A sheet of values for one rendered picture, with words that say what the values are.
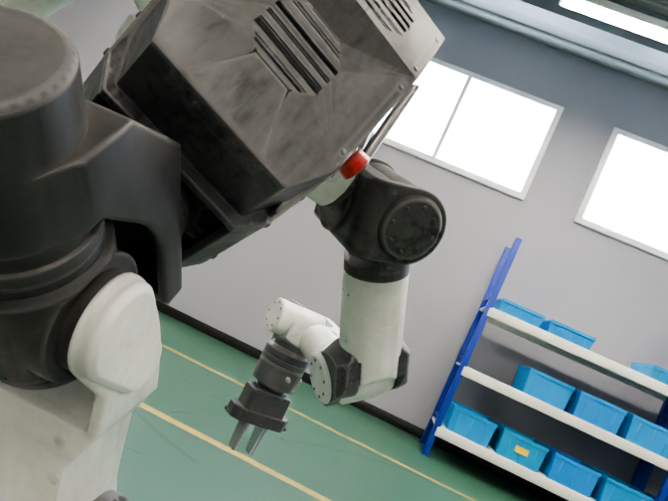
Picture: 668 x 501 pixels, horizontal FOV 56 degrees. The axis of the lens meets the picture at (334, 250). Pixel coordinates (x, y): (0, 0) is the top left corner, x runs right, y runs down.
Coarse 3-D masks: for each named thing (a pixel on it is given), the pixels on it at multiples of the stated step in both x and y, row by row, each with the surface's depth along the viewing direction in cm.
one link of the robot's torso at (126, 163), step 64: (0, 64) 34; (64, 64) 35; (0, 128) 32; (64, 128) 35; (128, 128) 40; (0, 192) 35; (64, 192) 37; (128, 192) 43; (0, 256) 38; (64, 256) 41; (64, 384) 51
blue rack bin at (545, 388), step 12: (528, 372) 517; (540, 372) 510; (516, 384) 543; (528, 384) 510; (540, 384) 509; (552, 384) 508; (564, 384) 507; (540, 396) 509; (552, 396) 508; (564, 396) 507; (564, 408) 506
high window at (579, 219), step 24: (624, 144) 593; (648, 144) 592; (600, 168) 593; (624, 168) 590; (648, 168) 588; (600, 192) 590; (624, 192) 587; (648, 192) 585; (576, 216) 590; (600, 216) 587; (624, 216) 584; (648, 216) 582; (624, 240) 582; (648, 240) 579
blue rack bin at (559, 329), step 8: (544, 320) 538; (552, 320) 511; (544, 328) 529; (552, 328) 511; (560, 328) 510; (568, 328) 508; (560, 336) 510; (568, 336) 509; (576, 336) 508; (584, 336) 506; (584, 344) 506
